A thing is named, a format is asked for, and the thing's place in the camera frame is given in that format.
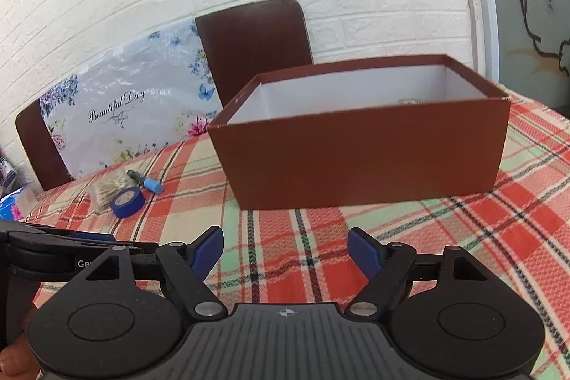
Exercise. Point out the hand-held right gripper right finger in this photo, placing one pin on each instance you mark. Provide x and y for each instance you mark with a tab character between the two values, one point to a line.
363	251

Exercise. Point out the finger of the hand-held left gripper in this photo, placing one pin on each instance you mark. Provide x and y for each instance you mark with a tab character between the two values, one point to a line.
89	238

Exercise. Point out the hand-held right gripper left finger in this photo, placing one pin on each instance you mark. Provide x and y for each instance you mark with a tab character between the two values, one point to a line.
207	251

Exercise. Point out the brown cardboard box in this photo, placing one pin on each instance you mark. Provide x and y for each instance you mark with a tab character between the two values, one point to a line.
356	157

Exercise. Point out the person's left hand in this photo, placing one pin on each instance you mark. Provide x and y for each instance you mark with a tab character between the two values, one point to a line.
15	362

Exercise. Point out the blue tape roll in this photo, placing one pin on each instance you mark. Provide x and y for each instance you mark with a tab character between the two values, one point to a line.
127	202

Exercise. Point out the blue pink tissue pack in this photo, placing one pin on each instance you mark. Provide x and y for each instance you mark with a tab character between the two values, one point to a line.
15	204

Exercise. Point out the blue capped marker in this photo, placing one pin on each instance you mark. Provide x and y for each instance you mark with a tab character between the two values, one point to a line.
147	183

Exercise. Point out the plaid tablecloth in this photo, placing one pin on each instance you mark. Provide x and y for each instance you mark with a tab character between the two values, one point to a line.
445	228

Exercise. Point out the dark printed packet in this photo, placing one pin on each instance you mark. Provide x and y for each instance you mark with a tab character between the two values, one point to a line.
5	175

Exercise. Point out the brown chair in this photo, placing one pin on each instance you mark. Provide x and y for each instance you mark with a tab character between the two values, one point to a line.
254	50
38	148

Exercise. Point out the floral plastic bag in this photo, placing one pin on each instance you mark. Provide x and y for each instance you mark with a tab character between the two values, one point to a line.
124	108

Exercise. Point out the glass door with cartoon sticker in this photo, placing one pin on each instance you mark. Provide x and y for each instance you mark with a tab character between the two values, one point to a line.
530	6

